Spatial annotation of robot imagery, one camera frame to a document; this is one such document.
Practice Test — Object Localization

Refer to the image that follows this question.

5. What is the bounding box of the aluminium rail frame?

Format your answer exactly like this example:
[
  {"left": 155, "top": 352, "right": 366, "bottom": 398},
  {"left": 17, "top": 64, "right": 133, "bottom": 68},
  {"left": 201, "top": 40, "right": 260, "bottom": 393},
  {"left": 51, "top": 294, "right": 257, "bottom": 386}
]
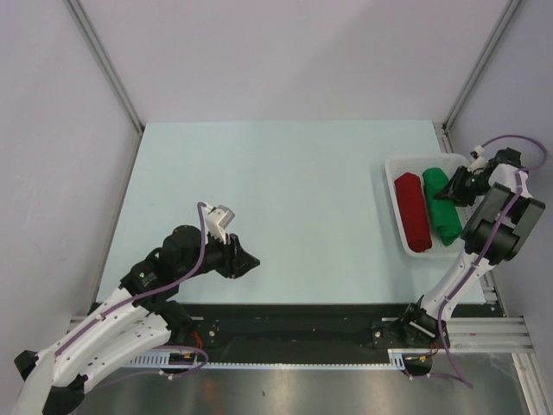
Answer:
[{"left": 51, "top": 315, "right": 553, "bottom": 415}]

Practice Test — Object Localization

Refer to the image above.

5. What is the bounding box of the green t shirt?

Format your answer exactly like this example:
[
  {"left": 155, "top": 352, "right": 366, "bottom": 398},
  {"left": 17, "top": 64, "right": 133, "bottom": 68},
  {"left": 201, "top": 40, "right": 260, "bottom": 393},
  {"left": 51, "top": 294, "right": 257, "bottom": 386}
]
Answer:
[{"left": 423, "top": 168, "right": 462, "bottom": 246}]

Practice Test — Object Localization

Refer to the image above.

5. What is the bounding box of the rolled red t shirt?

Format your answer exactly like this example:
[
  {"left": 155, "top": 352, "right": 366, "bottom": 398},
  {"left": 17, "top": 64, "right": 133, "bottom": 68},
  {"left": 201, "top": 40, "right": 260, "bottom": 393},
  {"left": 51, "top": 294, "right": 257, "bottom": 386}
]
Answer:
[{"left": 394, "top": 173, "right": 432, "bottom": 253}]

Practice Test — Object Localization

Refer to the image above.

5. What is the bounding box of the left aluminium corner post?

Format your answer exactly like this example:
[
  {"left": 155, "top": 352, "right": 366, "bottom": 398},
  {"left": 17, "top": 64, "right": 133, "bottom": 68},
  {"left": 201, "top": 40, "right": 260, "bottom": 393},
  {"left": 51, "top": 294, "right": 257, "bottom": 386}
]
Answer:
[{"left": 64, "top": 0, "right": 145, "bottom": 133}]

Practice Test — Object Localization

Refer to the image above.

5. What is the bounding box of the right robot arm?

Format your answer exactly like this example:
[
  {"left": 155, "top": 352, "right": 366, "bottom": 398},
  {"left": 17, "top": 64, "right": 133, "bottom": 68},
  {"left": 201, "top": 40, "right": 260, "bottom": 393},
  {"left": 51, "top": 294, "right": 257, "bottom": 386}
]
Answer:
[{"left": 398, "top": 147, "right": 545, "bottom": 348}]

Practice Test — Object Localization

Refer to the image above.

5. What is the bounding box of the white slotted cable duct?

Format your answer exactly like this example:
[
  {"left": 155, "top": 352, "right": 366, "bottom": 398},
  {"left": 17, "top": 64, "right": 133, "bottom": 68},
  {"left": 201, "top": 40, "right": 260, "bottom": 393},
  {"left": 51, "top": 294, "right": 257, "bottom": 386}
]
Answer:
[{"left": 123, "top": 348, "right": 433, "bottom": 374}]

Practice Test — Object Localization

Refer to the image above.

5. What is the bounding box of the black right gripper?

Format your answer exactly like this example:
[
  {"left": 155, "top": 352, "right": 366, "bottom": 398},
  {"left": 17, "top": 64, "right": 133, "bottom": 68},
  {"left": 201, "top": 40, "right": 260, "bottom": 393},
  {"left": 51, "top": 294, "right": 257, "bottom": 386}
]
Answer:
[{"left": 436, "top": 165, "right": 493, "bottom": 207}]

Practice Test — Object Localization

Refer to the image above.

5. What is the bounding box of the white perforated plastic basket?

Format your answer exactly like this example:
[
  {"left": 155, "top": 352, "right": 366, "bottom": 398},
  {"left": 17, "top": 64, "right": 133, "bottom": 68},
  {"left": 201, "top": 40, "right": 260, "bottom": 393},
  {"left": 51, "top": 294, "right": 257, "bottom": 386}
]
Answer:
[{"left": 385, "top": 153, "right": 474, "bottom": 259}]

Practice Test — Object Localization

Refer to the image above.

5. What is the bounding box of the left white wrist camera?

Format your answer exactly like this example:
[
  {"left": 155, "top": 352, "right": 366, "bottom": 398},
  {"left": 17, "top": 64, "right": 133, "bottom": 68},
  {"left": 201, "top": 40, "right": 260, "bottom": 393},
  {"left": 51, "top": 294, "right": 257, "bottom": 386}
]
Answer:
[{"left": 204, "top": 203, "right": 235, "bottom": 245}]

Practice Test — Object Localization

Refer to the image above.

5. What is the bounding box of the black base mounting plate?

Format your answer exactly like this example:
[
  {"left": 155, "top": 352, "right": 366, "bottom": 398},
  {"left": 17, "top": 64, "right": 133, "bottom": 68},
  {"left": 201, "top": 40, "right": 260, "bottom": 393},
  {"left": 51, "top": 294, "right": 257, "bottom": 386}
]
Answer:
[{"left": 88, "top": 300, "right": 505, "bottom": 367}]

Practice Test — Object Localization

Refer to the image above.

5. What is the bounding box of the right aluminium corner post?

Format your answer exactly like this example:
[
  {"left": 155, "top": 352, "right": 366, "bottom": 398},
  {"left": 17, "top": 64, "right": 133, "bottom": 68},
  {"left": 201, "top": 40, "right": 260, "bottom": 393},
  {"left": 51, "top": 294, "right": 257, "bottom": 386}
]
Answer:
[{"left": 442, "top": 0, "right": 525, "bottom": 132}]

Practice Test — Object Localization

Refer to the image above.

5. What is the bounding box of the aluminium corner post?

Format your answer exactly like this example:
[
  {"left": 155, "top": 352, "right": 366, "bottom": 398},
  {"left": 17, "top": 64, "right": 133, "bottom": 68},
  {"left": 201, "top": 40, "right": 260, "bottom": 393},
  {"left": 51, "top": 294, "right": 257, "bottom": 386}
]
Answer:
[
  {"left": 442, "top": 0, "right": 525, "bottom": 132},
  {"left": 64, "top": 0, "right": 145, "bottom": 133}
]

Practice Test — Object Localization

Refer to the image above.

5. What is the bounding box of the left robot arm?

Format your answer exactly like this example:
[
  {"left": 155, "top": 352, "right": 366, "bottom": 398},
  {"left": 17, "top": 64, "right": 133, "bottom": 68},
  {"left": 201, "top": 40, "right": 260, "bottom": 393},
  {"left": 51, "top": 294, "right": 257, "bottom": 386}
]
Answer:
[{"left": 13, "top": 226, "right": 260, "bottom": 414}]

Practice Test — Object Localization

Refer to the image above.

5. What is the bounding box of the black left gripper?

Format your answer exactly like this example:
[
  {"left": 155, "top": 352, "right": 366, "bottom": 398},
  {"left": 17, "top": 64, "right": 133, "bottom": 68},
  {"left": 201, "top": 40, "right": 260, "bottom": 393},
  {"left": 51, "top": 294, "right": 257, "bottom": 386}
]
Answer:
[{"left": 177, "top": 226, "right": 259, "bottom": 280}]

